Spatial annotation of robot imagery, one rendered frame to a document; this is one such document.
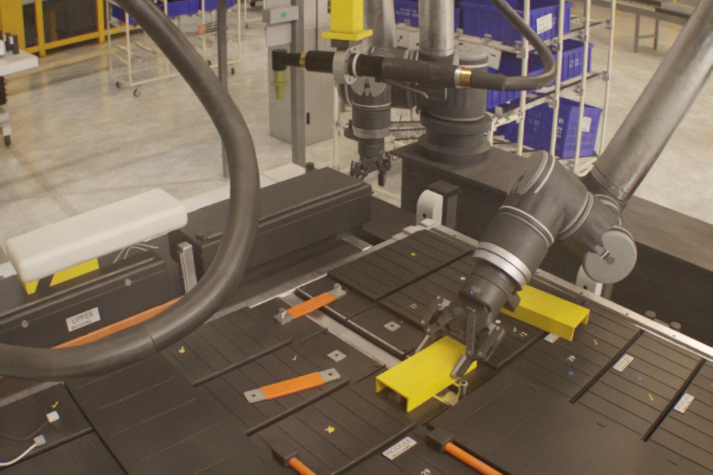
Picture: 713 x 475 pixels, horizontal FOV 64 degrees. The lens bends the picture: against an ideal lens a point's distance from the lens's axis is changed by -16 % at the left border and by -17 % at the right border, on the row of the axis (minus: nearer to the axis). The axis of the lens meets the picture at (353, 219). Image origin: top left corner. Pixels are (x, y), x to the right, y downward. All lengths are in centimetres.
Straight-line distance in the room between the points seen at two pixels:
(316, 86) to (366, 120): 308
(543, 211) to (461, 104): 107
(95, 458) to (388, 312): 60
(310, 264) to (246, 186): 76
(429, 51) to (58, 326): 128
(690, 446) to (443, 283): 61
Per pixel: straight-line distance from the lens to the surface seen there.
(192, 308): 56
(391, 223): 180
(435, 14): 188
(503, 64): 403
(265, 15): 374
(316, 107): 496
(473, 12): 357
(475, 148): 217
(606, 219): 115
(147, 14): 71
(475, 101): 212
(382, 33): 206
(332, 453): 92
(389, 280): 129
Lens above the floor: 166
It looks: 26 degrees down
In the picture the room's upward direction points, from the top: straight up
